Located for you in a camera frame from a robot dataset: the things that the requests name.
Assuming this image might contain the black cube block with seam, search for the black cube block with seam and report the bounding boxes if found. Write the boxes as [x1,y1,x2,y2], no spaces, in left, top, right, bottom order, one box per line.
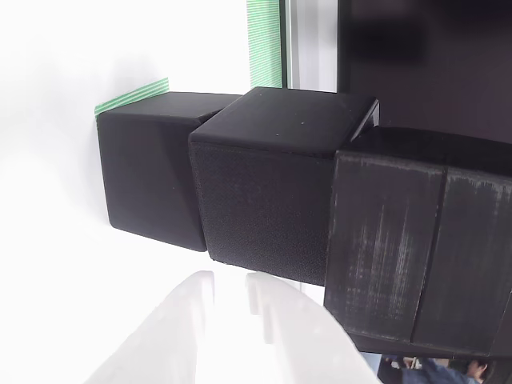
[322,126,512,360]

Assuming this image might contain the person's leg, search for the person's leg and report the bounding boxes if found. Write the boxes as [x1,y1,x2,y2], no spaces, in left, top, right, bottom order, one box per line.
[399,356,488,384]

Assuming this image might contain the green square marker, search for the green square marker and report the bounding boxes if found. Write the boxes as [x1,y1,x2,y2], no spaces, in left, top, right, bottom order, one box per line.
[94,77,171,118]

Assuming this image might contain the green striped strip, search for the green striped strip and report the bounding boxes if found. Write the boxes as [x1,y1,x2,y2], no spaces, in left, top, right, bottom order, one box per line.
[246,0,283,92]

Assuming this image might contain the black flat panel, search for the black flat panel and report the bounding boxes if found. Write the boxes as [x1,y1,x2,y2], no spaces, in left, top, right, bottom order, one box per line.
[336,0,512,144]

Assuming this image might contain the grey metal rail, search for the grey metal rail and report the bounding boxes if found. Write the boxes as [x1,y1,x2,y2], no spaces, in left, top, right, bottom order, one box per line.
[278,0,302,90]

